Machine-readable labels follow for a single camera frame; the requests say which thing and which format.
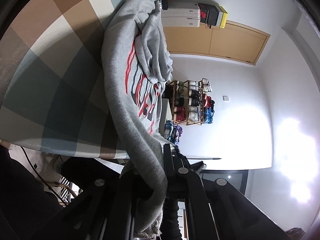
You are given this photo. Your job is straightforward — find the blue white plaid cloth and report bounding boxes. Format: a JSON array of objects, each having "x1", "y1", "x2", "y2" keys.
[{"x1": 164, "y1": 120, "x2": 179, "y2": 145}]

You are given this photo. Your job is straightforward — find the checkered bed blanket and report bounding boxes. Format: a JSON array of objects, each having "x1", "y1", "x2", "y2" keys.
[{"x1": 1, "y1": 0, "x2": 127, "y2": 159}]

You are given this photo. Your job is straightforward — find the wooden shoe rack with shoes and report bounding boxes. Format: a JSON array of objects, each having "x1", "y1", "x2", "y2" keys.
[{"x1": 163, "y1": 78, "x2": 215, "y2": 126}]

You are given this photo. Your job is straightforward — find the tan wooden door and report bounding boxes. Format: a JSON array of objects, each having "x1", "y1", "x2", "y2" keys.
[{"x1": 164, "y1": 21, "x2": 270, "y2": 66}]

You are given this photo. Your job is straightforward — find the purple bag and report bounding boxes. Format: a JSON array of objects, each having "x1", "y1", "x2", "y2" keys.
[{"x1": 176, "y1": 125, "x2": 183, "y2": 141}]

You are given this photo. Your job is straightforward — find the grey VLONE hoodie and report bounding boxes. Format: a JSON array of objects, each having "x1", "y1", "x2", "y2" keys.
[{"x1": 101, "y1": 0, "x2": 173, "y2": 239}]

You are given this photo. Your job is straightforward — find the stacked shoe boxes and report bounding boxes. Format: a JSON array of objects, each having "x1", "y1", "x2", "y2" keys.
[{"x1": 198, "y1": 3, "x2": 228, "y2": 28}]

